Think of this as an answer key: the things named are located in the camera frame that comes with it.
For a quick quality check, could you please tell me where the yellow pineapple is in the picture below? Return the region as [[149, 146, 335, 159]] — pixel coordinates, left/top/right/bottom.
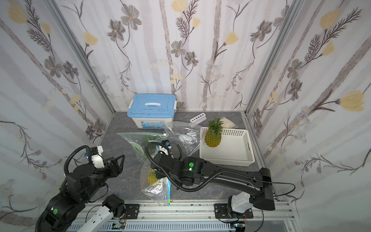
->
[[147, 169, 158, 185], [205, 118, 224, 148]]

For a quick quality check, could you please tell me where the clear bag blue zipper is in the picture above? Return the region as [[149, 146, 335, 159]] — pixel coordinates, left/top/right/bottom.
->
[[140, 160, 171, 206], [164, 121, 202, 156]]

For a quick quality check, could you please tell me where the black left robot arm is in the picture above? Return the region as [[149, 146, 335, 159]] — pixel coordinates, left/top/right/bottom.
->
[[35, 145, 125, 232]]

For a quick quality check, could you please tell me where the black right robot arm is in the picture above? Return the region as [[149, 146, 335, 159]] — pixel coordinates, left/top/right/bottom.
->
[[144, 142, 276, 214]]

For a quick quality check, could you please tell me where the green zipper NIU bag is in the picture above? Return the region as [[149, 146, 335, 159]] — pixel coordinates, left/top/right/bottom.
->
[[117, 132, 166, 162]]

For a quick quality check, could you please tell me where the small bag of rice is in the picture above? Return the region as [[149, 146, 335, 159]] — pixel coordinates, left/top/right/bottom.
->
[[220, 117, 238, 129]]

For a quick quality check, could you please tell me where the blue lid storage box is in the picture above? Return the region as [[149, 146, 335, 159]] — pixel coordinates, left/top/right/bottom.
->
[[127, 94, 177, 129]]

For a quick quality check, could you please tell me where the white test tube rack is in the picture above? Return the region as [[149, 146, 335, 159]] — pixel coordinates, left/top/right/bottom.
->
[[190, 113, 207, 125]]

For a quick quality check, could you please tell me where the white perforated plastic basket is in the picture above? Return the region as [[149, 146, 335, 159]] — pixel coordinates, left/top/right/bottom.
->
[[199, 127, 255, 167]]

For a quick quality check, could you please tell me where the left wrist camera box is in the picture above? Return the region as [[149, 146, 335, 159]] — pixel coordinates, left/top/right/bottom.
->
[[90, 146, 105, 169]]

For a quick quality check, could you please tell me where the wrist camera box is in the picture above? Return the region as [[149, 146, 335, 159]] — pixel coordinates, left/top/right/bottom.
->
[[157, 140, 173, 157], [90, 146, 105, 169]]

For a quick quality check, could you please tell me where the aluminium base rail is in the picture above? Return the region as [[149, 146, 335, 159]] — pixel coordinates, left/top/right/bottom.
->
[[66, 200, 299, 232]]

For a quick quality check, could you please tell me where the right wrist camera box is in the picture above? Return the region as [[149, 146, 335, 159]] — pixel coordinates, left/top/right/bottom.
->
[[157, 140, 173, 157]]

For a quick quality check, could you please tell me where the white vented cable duct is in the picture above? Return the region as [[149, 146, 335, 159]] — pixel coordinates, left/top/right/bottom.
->
[[66, 221, 241, 232]]

